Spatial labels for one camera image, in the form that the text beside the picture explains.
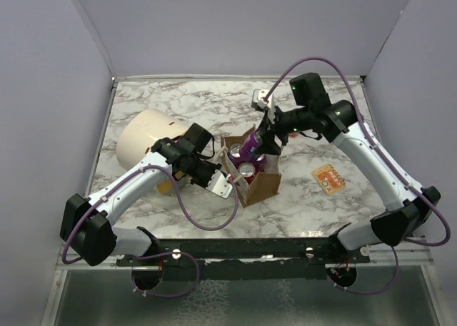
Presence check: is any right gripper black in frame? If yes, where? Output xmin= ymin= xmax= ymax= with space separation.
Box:
xmin=254 ymin=103 xmax=313 ymax=154

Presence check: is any purple soda can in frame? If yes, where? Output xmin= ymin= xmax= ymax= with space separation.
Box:
xmin=239 ymin=130 xmax=262 ymax=161
xmin=250 ymin=154 xmax=266 ymax=165
xmin=228 ymin=143 xmax=245 ymax=168

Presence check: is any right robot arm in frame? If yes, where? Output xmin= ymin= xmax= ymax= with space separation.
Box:
xmin=251 ymin=73 xmax=441 ymax=263

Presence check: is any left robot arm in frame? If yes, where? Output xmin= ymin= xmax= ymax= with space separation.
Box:
xmin=60 ymin=123 xmax=233 ymax=266

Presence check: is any white round box colourful lid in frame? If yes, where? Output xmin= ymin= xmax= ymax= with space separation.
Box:
xmin=116 ymin=108 xmax=191 ymax=173

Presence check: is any orange spiral notebook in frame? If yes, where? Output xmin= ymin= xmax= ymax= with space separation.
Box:
xmin=312 ymin=164 xmax=346 ymax=195

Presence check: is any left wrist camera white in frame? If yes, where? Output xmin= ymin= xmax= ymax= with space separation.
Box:
xmin=206 ymin=170 xmax=233 ymax=199

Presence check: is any black mounting rail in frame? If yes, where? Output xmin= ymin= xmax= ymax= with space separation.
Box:
xmin=116 ymin=236 xmax=369 ymax=281

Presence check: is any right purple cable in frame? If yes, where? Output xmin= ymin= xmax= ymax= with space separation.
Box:
xmin=263 ymin=57 xmax=451 ymax=295

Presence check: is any aluminium side rail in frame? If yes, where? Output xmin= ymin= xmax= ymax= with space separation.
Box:
xmin=368 ymin=242 xmax=433 ymax=266

